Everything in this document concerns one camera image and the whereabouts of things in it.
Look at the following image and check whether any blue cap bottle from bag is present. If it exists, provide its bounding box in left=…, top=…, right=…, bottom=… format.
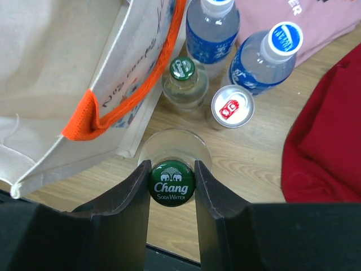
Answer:
left=222, top=21, right=303, bottom=96

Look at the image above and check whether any red top can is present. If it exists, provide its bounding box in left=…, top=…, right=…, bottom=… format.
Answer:
left=206, top=85, right=255, bottom=130

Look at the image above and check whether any beige canvas bag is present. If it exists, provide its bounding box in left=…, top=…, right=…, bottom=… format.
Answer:
left=1, top=1, right=187, bottom=199

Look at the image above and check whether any blue cap bottle on table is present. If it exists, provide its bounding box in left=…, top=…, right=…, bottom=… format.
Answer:
left=186, top=0, right=240, bottom=79

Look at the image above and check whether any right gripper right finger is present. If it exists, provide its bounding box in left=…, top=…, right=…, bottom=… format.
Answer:
left=195, top=160, right=248, bottom=270

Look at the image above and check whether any red cloth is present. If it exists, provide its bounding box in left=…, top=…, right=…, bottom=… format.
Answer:
left=281, top=46, right=360, bottom=203

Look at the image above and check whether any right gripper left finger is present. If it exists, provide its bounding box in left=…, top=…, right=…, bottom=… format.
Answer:
left=72, top=160, right=151, bottom=270

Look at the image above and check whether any green cap glass bottle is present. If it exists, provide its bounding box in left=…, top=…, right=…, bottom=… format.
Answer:
left=161, top=56, right=209, bottom=112
left=138, top=129, right=212, bottom=207

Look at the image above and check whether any pink printed t-shirt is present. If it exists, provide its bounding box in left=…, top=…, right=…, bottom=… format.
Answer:
left=235, top=0, right=360, bottom=66

